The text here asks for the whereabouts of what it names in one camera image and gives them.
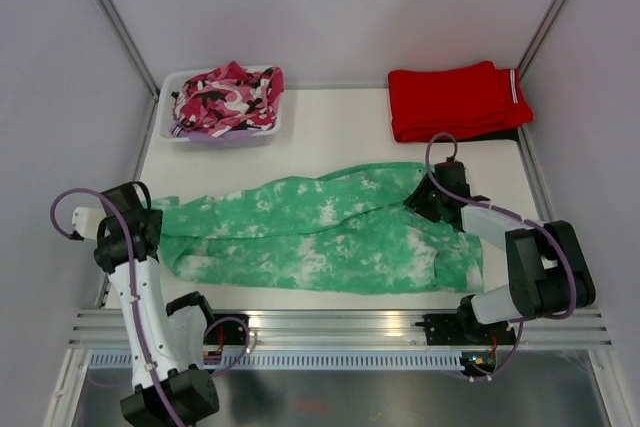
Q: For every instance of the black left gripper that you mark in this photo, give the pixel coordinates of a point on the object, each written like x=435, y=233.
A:
x=155, y=217

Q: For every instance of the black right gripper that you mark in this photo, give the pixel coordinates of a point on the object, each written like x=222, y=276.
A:
x=419, y=199

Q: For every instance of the green tie-dye trousers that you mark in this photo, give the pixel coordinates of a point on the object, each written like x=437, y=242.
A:
x=347, y=231

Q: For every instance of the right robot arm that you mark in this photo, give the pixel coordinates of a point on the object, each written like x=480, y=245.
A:
x=547, y=273

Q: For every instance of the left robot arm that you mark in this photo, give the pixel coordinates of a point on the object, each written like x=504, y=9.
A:
x=170, y=384

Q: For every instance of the red folded trousers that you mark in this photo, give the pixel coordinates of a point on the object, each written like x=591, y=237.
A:
x=464, y=102

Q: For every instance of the pink camouflage trousers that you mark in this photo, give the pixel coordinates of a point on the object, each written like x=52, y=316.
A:
x=230, y=97

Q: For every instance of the black folded garment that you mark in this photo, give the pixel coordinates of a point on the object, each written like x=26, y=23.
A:
x=507, y=134

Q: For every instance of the lilac garment in basket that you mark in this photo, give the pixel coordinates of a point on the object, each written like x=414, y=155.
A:
x=231, y=136

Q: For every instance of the white perforated laundry basket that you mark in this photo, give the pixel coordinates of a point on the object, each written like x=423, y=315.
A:
x=173, y=82

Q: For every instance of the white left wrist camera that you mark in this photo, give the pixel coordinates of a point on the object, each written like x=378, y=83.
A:
x=85, y=222

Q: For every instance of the aluminium mounting rail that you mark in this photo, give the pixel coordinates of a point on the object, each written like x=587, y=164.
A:
x=352, y=329

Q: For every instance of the slotted cable duct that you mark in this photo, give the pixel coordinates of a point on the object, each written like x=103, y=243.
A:
x=308, y=360

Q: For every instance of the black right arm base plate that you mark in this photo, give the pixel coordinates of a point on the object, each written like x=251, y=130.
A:
x=447, y=329

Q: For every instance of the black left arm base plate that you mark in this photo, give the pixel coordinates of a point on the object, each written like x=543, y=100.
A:
x=226, y=330

